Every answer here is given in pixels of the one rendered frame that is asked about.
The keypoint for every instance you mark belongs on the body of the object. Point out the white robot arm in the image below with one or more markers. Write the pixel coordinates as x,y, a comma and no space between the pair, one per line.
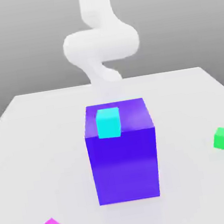
101,44

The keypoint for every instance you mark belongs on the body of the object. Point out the small cyan cube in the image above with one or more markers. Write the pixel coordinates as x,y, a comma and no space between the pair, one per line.
108,123

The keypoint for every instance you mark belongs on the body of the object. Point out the large purple box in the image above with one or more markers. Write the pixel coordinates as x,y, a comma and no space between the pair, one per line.
124,163

